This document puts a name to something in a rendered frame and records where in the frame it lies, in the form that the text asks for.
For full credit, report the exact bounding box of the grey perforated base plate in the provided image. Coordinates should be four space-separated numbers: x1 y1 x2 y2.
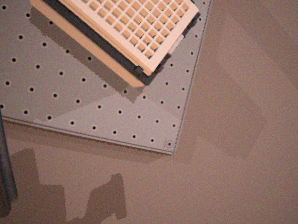
0 0 213 155

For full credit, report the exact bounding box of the pale pink well plate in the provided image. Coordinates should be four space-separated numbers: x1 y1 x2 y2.
59 0 199 75

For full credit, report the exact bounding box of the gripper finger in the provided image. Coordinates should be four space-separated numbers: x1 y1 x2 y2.
0 109 18 218

